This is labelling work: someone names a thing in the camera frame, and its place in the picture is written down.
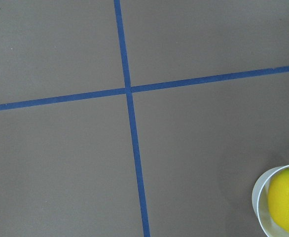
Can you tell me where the yellow lemon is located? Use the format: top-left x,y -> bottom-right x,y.
267,168 -> 289,233

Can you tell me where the white bowl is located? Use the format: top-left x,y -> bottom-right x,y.
252,164 -> 289,237

